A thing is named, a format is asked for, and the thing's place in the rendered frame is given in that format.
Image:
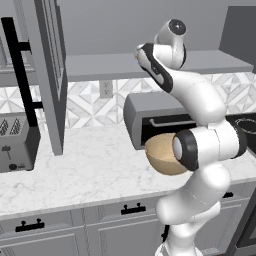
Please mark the black hob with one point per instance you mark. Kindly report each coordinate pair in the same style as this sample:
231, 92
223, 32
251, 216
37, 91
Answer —
252, 144

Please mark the grey wall cabinet door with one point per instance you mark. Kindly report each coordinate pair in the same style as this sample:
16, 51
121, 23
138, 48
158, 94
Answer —
50, 100

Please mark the grey toaster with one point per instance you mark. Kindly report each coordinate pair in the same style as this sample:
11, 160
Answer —
18, 146

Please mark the grey open wall cabinet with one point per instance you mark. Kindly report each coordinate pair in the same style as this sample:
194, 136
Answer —
10, 50

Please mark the dark grey range hood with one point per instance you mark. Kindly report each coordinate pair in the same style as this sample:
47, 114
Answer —
240, 30

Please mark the grey base cabinet door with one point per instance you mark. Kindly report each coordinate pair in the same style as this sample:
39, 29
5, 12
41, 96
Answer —
126, 238
220, 230
40, 246

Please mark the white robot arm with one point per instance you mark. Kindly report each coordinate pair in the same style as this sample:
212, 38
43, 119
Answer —
200, 93

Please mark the grey drawer front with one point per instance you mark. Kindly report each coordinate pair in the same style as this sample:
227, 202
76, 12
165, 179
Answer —
50, 218
240, 191
110, 210

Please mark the grey toaster oven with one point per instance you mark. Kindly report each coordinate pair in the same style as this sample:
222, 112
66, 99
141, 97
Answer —
136, 110

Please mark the grey wall cabinet run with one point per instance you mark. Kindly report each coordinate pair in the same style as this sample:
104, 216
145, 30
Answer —
116, 65

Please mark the white wall outlet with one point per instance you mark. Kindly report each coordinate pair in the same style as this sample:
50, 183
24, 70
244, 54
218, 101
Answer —
106, 88

